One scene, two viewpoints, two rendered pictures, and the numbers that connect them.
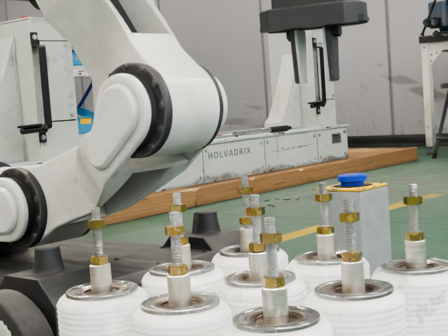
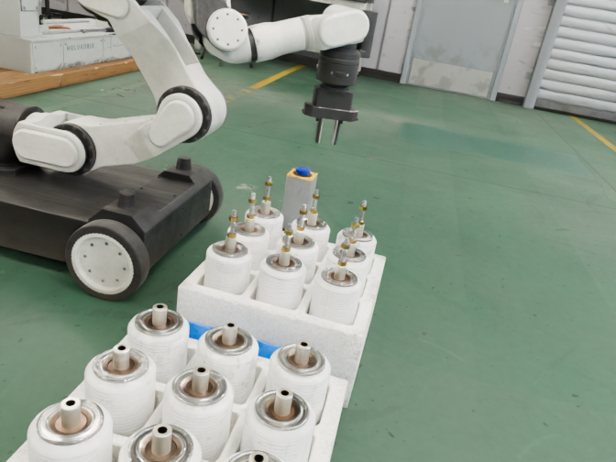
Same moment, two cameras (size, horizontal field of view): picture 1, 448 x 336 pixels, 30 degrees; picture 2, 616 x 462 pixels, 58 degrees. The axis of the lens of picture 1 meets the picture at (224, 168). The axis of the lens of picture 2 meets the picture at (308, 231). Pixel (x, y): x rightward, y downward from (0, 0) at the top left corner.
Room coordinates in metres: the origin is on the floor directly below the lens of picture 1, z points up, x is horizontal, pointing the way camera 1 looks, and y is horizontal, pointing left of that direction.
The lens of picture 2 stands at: (-0.09, 0.57, 0.77)
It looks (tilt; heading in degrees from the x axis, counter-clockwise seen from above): 24 degrees down; 327
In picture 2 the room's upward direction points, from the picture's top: 10 degrees clockwise
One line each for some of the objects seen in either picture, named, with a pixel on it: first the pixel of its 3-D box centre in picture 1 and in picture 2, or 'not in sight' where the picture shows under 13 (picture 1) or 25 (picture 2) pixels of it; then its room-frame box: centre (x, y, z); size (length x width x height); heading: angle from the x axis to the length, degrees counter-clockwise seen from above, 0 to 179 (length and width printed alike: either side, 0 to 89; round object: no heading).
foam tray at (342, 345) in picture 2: not in sight; (288, 302); (0.87, -0.03, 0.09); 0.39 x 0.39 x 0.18; 47
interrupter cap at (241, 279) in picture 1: (260, 279); (298, 241); (0.87, -0.03, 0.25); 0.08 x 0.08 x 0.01
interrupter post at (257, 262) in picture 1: (259, 267); (299, 236); (0.87, -0.03, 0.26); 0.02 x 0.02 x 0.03
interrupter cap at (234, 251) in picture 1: (249, 251); (265, 212); (1.04, -0.02, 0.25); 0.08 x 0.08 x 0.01
